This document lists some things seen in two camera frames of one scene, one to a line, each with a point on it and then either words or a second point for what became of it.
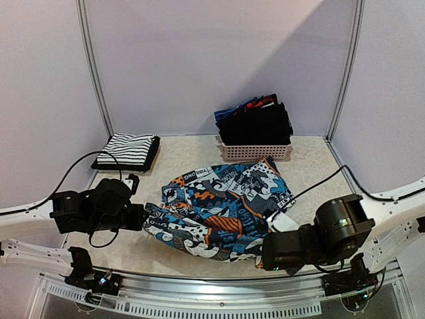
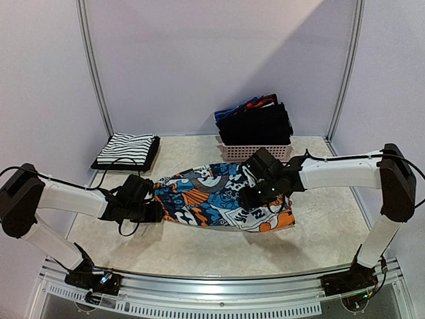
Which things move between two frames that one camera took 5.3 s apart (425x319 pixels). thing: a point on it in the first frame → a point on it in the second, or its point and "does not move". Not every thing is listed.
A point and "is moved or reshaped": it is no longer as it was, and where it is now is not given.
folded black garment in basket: (267, 125) does not move
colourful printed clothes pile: (220, 212) is moved or reshaped
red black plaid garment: (262, 102) does not move
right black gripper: (269, 252) → (252, 199)
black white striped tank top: (128, 149) does not move
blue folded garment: (220, 115) does not move
